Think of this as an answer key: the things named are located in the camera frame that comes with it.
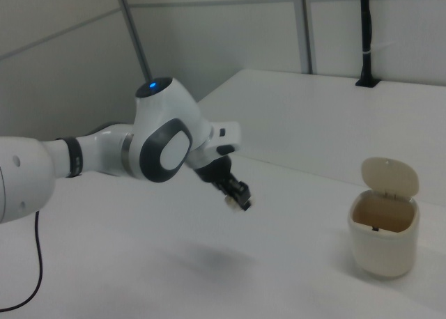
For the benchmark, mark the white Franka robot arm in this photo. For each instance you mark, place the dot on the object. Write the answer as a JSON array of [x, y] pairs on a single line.
[[163, 138]]

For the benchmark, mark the grey partition post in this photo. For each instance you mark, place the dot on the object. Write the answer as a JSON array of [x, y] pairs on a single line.
[[304, 26], [134, 30]]

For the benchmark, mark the small cream bin with lid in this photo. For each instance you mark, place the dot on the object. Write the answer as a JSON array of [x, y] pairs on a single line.
[[383, 246]]

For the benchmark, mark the black pole with clamp base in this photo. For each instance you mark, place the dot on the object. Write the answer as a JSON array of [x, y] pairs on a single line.
[[366, 37]]

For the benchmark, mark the white paper trash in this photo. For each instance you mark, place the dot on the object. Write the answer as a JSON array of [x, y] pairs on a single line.
[[232, 203]]

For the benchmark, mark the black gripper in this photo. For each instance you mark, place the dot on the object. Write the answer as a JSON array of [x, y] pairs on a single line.
[[216, 171]]

